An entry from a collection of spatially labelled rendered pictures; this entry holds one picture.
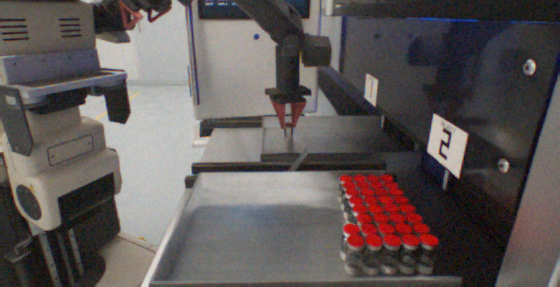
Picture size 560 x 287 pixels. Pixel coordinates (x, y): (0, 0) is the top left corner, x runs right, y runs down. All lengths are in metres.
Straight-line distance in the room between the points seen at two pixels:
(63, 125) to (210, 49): 0.52
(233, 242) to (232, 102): 0.83
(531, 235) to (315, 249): 0.24
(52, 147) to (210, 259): 0.64
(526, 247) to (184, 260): 0.38
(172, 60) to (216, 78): 4.83
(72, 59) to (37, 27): 0.10
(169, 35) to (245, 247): 5.64
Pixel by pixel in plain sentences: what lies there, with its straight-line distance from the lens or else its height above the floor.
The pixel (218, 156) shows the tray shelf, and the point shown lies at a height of 0.88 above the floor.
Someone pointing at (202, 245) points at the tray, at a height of 0.88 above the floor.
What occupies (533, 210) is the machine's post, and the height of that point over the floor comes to 1.02.
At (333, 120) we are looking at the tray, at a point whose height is 0.90.
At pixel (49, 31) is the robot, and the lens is 0.98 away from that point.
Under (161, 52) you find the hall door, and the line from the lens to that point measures 6.08.
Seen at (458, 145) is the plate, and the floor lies 1.03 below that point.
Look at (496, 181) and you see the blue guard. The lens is 0.42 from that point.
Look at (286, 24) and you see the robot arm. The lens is 0.67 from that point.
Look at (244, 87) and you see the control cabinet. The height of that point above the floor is 0.92.
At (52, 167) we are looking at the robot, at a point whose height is 0.81.
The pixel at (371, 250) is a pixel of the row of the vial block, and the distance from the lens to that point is 0.43.
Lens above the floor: 1.19
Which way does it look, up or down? 20 degrees down
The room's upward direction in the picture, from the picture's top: straight up
